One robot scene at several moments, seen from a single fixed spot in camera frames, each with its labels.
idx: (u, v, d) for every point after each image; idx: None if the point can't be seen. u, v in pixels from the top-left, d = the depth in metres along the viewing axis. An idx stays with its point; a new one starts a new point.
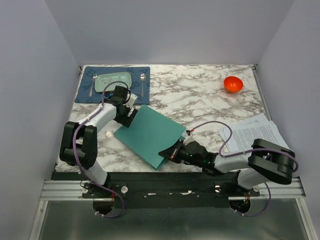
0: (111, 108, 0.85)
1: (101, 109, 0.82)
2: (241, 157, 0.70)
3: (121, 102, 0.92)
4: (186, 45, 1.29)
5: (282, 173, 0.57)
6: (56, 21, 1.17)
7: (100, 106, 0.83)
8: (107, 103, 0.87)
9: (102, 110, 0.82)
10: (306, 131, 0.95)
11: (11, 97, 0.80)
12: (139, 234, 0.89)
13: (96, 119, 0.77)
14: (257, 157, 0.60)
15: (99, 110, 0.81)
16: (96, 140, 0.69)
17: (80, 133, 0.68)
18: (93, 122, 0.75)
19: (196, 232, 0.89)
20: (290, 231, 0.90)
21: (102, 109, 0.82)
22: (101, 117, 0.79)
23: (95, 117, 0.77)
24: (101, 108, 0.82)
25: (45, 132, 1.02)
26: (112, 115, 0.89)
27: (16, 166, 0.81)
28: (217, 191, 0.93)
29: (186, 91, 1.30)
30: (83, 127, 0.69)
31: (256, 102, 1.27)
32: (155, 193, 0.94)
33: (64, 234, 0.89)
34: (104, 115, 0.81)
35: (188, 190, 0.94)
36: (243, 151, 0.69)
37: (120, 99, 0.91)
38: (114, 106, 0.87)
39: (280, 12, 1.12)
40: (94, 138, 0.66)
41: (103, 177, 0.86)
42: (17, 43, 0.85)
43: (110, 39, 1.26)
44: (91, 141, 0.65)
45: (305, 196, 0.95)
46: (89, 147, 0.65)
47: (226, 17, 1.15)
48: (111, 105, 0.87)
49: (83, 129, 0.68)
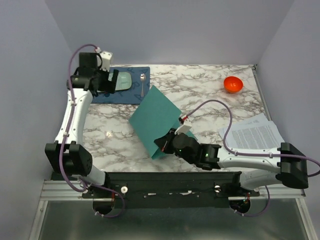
0: (83, 99, 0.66)
1: (73, 106, 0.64)
2: (264, 159, 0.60)
3: (94, 69, 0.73)
4: (186, 45, 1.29)
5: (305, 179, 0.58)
6: (56, 21, 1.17)
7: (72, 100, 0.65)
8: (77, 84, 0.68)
9: (76, 107, 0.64)
10: (306, 131, 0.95)
11: (12, 96, 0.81)
12: (139, 234, 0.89)
13: (74, 126, 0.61)
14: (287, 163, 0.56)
15: (73, 108, 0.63)
16: (85, 150, 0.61)
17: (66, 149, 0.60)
18: (73, 134, 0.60)
19: (196, 232, 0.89)
20: (290, 231, 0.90)
21: (75, 105, 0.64)
22: (79, 119, 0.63)
23: (73, 123, 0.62)
24: (73, 105, 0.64)
25: (45, 132, 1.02)
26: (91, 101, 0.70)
27: (16, 165, 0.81)
28: (217, 191, 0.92)
29: (186, 91, 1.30)
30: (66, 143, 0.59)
31: (256, 102, 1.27)
32: (155, 193, 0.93)
33: (64, 234, 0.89)
34: (82, 113, 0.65)
35: (188, 190, 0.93)
36: (268, 152, 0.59)
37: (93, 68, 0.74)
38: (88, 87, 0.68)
39: (280, 12, 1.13)
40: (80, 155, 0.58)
41: (103, 177, 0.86)
42: (17, 43, 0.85)
43: (110, 39, 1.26)
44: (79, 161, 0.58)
45: (305, 196, 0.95)
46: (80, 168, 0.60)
47: (226, 17, 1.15)
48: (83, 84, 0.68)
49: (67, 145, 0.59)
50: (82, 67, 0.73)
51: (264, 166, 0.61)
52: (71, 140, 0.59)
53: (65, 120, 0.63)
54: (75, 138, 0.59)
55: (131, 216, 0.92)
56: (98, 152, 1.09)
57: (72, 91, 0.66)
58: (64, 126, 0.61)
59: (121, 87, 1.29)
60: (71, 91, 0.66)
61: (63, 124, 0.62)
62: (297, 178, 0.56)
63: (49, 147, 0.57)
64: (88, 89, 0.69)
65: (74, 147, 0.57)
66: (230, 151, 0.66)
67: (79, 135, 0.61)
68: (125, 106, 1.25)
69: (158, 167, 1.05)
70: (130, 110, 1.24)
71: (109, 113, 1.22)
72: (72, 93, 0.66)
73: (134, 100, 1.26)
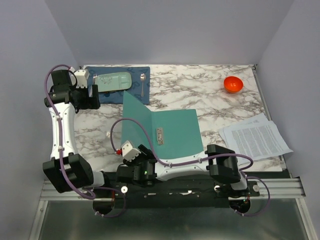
0: (67, 111, 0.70)
1: (60, 120, 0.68)
2: (195, 166, 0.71)
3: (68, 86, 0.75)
4: (185, 45, 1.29)
5: (234, 173, 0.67)
6: (56, 21, 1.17)
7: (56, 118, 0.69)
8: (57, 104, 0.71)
9: (62, 120, 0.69)
10: (306, 131, 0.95)
11: (11, 96, 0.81)
12: (139, 234, 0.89)
13: (66, 139, 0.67)
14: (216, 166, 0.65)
15: (60, 123, 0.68)
16: (84, 162, 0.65)
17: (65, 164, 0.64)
18: (68, 146, 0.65)
19: (196, 232, 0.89)
20: (290, 231, 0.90)
21: (61, 119, 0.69)
22: (68, 131, 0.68)
23: (65, 136, 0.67)
24: (59, 120, 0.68)
25: (45, 132, 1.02)
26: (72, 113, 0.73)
27: (16, 166, 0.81)
28: (217, 191, 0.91)
29: (186, 91, 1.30)
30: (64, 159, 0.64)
31: (256, 102, 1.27)
32: (155, 193, 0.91)
33: (64, 234, 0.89)
34: (70, 124, 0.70)
35: (188, 190, 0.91)
36: (198, 158, 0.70)
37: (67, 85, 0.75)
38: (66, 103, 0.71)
39: (280, 12, 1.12)
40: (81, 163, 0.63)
41: (102, 177, 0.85)
42: (16, 43, 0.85)
43: (110, 39, 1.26)
44: (81, 169, 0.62)
45: (305, 196, 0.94)
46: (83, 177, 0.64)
47: (226, 16, 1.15)
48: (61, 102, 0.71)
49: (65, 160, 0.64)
50: (57, 85, 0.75)
51: (198, 171, 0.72)
52: (68, 152, 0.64)
53: (55, 136, 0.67)
54: (71, 149, 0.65)
55: (131, 216, 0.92)
56: (98, 152, 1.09)
57: (54, 106, 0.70)
58: (57, 141, 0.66)
59: (121, 87, 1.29)
60: (54, 108, 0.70)
61: (55, 140, 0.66)
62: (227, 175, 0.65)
63: (47, 166, 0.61)
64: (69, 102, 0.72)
65: (74, 158, 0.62)
66: (165, 165, 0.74)
67: (73, 145, 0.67)
68: None
69: None
70: None
71: (109, 113, 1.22)
72: (55, 108, 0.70)
73: None
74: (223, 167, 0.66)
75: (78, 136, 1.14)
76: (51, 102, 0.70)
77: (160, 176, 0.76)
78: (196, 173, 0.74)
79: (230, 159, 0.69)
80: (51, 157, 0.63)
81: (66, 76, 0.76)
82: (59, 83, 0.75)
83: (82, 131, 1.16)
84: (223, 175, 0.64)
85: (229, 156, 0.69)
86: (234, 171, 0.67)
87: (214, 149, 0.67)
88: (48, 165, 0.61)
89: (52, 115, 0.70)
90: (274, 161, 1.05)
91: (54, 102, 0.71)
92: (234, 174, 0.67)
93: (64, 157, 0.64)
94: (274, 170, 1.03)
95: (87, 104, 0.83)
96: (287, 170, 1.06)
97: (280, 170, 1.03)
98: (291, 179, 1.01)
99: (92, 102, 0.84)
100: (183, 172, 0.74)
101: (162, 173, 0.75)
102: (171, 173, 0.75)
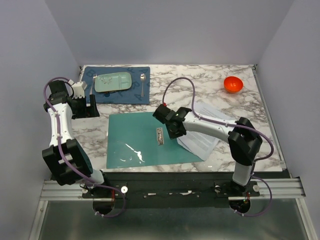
0: (65, 109, 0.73)
1: (58, 116, 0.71)
2: (219, 127, 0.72)
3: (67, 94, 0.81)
4: (185, 45, 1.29)
5: (250, 153, 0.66)
6: (56, 21, 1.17)
7: (55, 114, 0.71)
8: (57, 105, 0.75)
9: (60, 116, 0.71)
10: (306, 132, 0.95)
11: (11, 97, 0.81)
12: (139, 234, 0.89)
13: (64, 129, 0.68)
14: (238, 135, 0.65)
15: (57, 118, 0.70)
16: (84, 149, 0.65)
17: (64, 152, 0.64)
18: (65, 135, 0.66)
19: (195, 232, 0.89)
20: (290, 232, 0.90)
21: (59, 115, 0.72)
22: (66, 124, 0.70)
23: (63, 127, 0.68)
24: (57, 115, 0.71)
25: (45, 133, 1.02)
26: (70, 114, 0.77)
27: (16, 166, 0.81)
28: (217, 191, 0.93)
29: (186, 91, 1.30)
30: (63, 146, 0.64)
31: (255, 102, 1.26)
32: (155, 193, 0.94)
33: (64, 234, 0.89)
34: (68, 120, 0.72)
35: (188, 190, 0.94)
36: (225, 122, 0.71)
37: (66, 93, 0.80)
38: (66, 104, 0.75)
39: (281, 12, 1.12)
40: (80, 149, 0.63)
41: (101, 176, 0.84)
42: (17, 43, 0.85)
43: (110, 38, 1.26)
44: (80, 155, 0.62)
45: (305, 196, 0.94)
46: (84, 164, 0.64)
47: (225, 17, 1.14)
48: (61, 105, 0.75)
49: (64, 148, 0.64)
50: (54, 93, 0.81)
51: (219, 133, 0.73)
52: (65, 139, 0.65)
53: (54, 129, 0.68)
54: (69, 137, 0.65)
55: (131, 216, 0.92)
56: (97, 152, 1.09)
57: (53, 107, 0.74)
58: (55, 132, 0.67)
59: (121, 87, 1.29)
60: (52, 107, 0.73)
61: (53, 131, 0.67)
62: (243, 149, 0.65)
63: (47, 153, 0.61)
64: (66, 102, 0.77)
65: (72, 144, 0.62)
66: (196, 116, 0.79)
67: (71, 135, 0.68)
68: (125, 106, 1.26)
69: (157, 167, 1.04)
70: (130, 110, 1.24)
71: (109, 113, 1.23)
72: (53, 108, 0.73)
73: (134, 100, 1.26)
74: (244, 142, 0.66)
75: (78, 136, 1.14)
76: (50, 103, 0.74)
77: (184, 122, 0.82)
78: (216, 134, 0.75)
79: (253, 141, 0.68)
80: (50, 145, 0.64)
81: (62, 85, 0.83)
82: (57, 91, 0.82)
83: (82, 131, 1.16)
84: (239, 145, 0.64)
85: (255, 137, 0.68)
86: (251, 152, 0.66)
87: (245, 122, 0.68)
88: (47, 152, 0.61)
89: (50, 114, 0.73)
90: (274, 161, 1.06)
91: (52, 104, 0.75)
92: (249, 153, 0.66)
93: (63, 144, 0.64)
94: (274, 170, 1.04)
95: (86, 113, 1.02)
96: (287, 170, 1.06)
97: (280, 170, 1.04)
98: (291, 179, 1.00)
99: (90, 111, 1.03)
100: (204, 129, 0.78)
101: (187, 122, 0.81)
102: (195, 125, 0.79)
